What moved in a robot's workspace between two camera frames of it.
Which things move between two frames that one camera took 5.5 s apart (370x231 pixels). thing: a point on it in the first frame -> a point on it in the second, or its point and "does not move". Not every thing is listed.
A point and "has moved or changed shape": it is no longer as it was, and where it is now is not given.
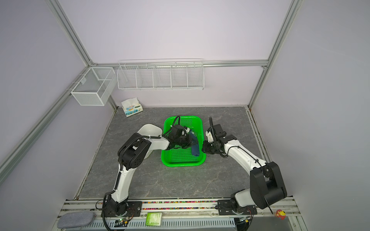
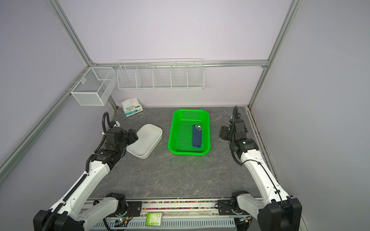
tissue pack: (131, 107) does not move
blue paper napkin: (194, 145) -> (196, 137)
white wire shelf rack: (161, 74) does not move
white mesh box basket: (94, 86) does not move
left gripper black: (189, 142) -> (132, 135)
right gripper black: (205, 147) -> (224, 133)
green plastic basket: (183, 157) has moved or changed shape
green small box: (153, 219) does not move
